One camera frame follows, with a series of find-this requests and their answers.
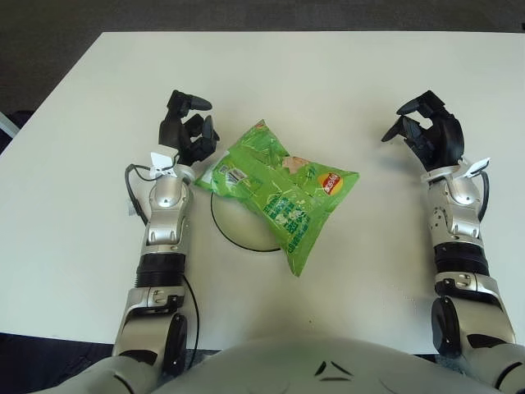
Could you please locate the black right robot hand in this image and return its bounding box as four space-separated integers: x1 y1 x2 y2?
380 89 467 173

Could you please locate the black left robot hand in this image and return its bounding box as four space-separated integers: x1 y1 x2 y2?
157 89 221 167

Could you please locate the green chip snack bag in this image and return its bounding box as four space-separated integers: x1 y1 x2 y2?
192 118 361 279

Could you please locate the white plate with black rim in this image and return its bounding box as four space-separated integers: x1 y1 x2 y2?
209 191 284 252

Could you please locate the dark background object with white edge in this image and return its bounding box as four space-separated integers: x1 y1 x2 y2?
0 109 21 143

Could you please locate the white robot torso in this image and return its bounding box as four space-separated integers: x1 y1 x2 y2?
151 334 500 394

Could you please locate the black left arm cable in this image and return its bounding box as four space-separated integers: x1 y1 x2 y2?
124 163 201 362

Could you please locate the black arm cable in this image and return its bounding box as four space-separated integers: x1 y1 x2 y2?
477 170 490 222
124 163 201 362

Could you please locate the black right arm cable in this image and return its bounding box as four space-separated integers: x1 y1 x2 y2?
477 170 490 222

